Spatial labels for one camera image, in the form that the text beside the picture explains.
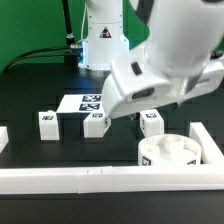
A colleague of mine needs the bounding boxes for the white round stool seat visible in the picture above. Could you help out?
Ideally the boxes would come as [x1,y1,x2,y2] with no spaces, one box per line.
[138,134,201,167]

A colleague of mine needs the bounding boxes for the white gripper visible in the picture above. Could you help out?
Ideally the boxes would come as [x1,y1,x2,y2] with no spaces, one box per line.
[101,57,224,119]

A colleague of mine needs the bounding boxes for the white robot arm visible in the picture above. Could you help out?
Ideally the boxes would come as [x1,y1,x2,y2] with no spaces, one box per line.
[81,0,224,119]

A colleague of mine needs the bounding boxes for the white front fence bar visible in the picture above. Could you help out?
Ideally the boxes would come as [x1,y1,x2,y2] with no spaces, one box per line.
[0,165,224,195]

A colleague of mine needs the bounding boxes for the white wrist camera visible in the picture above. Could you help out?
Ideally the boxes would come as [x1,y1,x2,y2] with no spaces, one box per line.
[111,48,171,103]

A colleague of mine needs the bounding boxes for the black cable bundle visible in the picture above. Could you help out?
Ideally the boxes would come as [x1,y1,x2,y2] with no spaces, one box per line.
[1,46,83,73]

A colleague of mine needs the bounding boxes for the white marker tag sheet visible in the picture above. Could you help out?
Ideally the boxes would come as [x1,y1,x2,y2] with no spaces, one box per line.
[57,94,103,113]

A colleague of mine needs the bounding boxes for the white left fence bar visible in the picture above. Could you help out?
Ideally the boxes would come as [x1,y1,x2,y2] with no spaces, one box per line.
[0,126,9,153]

